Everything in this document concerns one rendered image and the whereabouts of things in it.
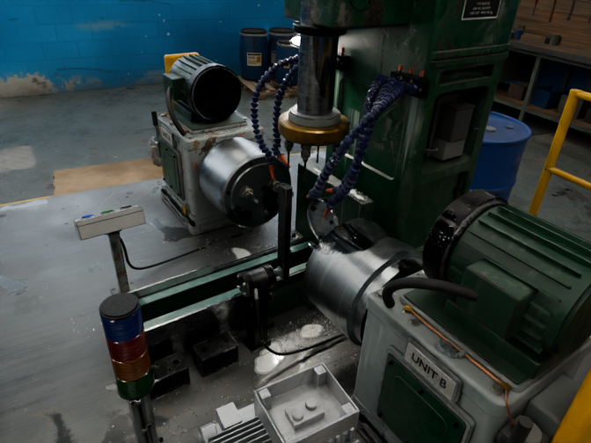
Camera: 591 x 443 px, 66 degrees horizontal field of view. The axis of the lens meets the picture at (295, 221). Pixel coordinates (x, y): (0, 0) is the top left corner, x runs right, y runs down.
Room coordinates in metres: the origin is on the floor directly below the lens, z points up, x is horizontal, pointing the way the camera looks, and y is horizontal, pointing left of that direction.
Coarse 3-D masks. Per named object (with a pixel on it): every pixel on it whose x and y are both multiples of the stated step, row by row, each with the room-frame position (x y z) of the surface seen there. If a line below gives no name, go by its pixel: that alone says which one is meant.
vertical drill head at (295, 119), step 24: (312, 0) 1.07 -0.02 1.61; (312, 24) 1.07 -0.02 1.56; (312, 48) 1.07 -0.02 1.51; (336, 48) 1.09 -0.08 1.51; (312, 72) 1.07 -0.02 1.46; (312, 96) 1.07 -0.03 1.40; (288, 120) 1.09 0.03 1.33; (312, 120) 1.05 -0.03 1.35; (336, 120) 1.08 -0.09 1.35; (288, 144) 1.10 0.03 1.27; (312, 144) 1.03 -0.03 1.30; (336, 144) 1.10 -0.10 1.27; (288, 168) 1.11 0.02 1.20
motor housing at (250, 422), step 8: (248, 408) 0.47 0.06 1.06; (240, 416) 0.46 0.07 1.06; (248, 416) 0.46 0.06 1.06; (216, 424) 0.45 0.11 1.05; (240, 424) 0.42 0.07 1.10; (248, 424) 0.42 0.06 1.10; (256, 424) 0.42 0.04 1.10; (224, 432) 0.40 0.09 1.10; (232, 432) 0.40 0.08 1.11; (240, 432) 0.41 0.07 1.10; (248, 432) 0.40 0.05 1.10; (256, 432) 0.40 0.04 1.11; (264, 432) 0.41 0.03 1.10; (200, 440) 0.43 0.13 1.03; (208, 440) 0.39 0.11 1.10; (216, 440) 0.39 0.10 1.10; (224, 440) 0.39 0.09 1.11; (232, 440) 0.39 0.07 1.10; (240, 440) 0.39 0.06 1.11; (248, 440) 0.39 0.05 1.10; (256, 440) 0.39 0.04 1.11; (264, 440) 0.40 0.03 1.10
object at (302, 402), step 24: (288, 384) 0.47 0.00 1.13; (312, 384) 0.48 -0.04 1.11; (336, 384) 0.46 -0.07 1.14; (264, 408) 0.41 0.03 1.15; (288, 408) 0.43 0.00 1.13; (312, 408) 0.43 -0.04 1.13; (336, 408) 0.44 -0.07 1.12; (288, 432) 0.38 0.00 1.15; (312, 432) 0.38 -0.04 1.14; (336, 432) 0.40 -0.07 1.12
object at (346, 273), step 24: (336, 240) 0.85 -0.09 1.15; (360, 240) 0.83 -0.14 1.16; (384, 240) 0.83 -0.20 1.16; (312, 264) 0.83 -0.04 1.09; (336, 264) 0.80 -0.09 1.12; (360, 264) 0.77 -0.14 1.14; (384, 264) 0.76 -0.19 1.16; (408, 264) 0.77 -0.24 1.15; (312, 288) 0.81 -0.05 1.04; (336, 288) 0.76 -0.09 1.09; (360, 288) 0.72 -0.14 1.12; (336, 312) 0.74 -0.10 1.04; (360, 312) 0.70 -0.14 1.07; (360, 336) 0.69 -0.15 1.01
